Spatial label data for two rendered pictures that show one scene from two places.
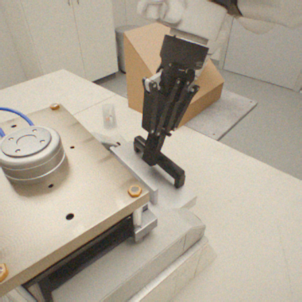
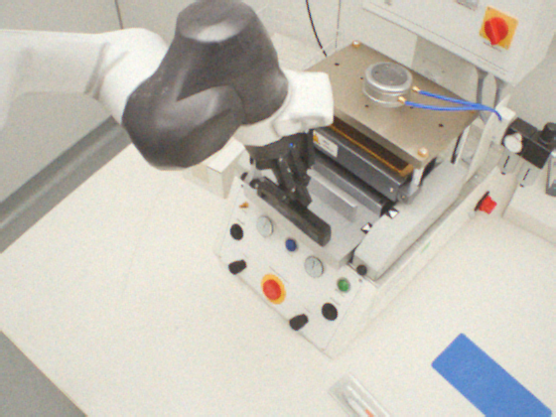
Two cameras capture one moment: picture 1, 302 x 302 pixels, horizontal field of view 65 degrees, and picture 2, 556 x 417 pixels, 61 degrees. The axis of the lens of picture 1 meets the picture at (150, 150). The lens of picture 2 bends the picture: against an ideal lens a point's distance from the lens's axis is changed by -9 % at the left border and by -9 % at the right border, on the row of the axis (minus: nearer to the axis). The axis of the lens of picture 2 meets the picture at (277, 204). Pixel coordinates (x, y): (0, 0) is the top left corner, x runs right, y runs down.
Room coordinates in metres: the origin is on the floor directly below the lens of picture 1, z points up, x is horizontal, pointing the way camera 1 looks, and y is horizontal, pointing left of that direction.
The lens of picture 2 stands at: (0.87, -0.09, 1.63)
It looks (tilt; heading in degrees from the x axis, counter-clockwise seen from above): 51 degrees down; 174
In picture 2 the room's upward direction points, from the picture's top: straight up
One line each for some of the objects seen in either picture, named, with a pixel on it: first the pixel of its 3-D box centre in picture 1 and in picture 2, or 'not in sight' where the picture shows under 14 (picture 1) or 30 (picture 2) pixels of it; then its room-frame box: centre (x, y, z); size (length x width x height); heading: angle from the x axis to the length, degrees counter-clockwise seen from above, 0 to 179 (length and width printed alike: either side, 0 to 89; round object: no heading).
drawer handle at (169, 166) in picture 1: (157, 159); (292, 209); (0.37, -0.01, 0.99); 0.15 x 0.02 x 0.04; 38
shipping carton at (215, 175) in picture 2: not in sight; (225, 151); (0.03, -0.12, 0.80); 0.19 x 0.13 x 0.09; 138
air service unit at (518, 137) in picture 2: not in sight; (522, 151); (0.33, 0.39, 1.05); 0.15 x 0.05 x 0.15; 38
